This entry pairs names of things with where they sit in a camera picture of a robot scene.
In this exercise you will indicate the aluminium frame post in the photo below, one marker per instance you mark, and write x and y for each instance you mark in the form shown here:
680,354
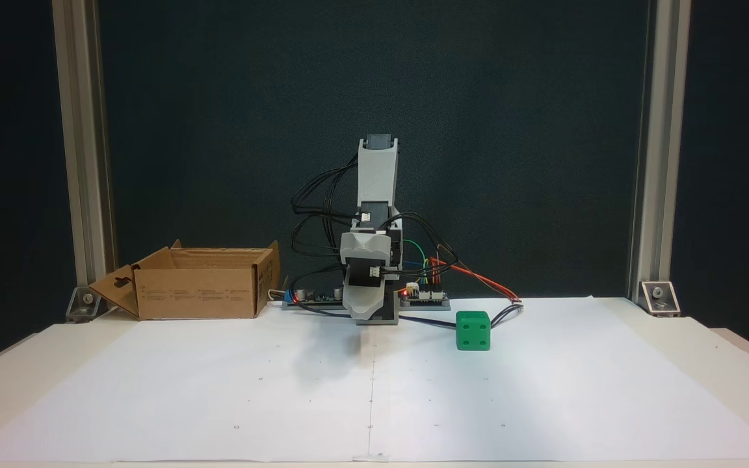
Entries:
660,162
85,162

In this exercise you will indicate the blue circuit board with capacitor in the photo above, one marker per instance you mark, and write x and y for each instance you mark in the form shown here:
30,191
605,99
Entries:
316,297

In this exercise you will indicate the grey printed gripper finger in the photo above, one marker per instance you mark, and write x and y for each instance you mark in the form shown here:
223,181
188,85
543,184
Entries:
368,302

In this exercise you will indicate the metal corner bracket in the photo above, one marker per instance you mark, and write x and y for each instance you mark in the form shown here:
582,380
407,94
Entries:
659,299
88,302

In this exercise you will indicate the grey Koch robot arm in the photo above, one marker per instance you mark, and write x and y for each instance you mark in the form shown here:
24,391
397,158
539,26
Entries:
378,175

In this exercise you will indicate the grey mounting plate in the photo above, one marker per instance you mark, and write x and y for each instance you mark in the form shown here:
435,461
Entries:
433,305

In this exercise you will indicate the brown cardboard box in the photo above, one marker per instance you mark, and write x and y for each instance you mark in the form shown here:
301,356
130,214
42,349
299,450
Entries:
199,292

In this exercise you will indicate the green dice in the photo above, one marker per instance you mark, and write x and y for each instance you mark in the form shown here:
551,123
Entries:
473,331

